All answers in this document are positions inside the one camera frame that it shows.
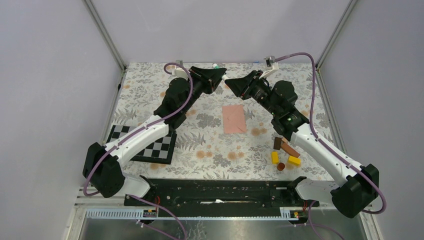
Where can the small brown wooden cylinder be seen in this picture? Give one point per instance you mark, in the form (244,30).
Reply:
(280,166)

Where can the left aluminium frame post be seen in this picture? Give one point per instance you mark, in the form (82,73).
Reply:
(91,8)

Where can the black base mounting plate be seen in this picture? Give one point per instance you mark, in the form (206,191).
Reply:
(224,198)

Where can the yellow block near front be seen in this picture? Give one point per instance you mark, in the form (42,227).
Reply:
(275,158)

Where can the black grey checkerboard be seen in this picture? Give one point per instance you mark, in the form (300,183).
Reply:
(159,152)

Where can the floral patterned table mat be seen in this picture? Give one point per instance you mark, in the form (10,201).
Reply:
(203,150)

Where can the reddish brown wooden block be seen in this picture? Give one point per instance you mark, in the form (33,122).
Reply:
(289,150)

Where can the yellow block right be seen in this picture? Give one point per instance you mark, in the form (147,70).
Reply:
(294,160)

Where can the yellow block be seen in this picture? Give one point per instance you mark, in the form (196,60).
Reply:
(294,160)
(275,158)

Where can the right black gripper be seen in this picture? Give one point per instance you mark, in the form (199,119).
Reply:
(239,86)

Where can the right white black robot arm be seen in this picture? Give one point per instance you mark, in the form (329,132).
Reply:
(354,185)

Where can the white slotted cable duct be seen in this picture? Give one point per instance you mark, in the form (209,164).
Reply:
(143,214)

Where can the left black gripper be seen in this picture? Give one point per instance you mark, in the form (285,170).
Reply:
(209,78)

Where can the green white glue stick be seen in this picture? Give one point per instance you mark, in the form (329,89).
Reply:
(220,71)

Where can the dark brown wooden block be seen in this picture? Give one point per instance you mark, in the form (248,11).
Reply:
(277,143)

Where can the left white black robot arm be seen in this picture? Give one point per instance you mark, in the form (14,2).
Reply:
(103,167)

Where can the aluminium frame post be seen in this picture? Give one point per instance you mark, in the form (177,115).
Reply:
(91,8)
(335,34)

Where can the right aluminium frame post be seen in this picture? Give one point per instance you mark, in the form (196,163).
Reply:
(335,34)

